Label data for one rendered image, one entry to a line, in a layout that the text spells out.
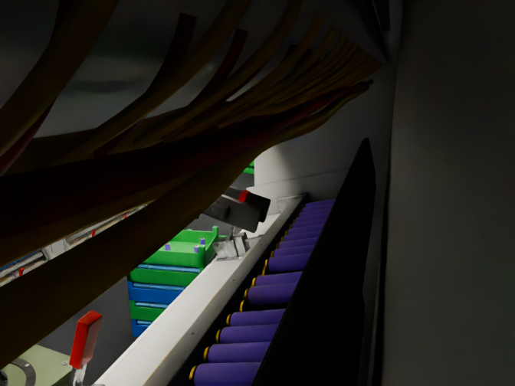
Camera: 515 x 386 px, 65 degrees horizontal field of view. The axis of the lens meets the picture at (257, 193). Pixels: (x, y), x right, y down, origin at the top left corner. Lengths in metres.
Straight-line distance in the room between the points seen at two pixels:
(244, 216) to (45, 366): 0.78
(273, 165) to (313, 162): 0.06
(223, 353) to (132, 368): 0.09
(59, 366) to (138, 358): 0.77
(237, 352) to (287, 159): 0.39
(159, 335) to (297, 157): 0.35
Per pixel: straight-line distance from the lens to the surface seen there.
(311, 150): 0.61
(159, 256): 1.49
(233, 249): 0.49
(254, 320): 0.31
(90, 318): 0.26
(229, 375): 0.27
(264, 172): 0.63
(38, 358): 1.17
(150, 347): 0.37
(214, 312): 0.33
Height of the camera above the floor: 0.98
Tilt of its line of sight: 17 degrees down
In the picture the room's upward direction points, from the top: straight up
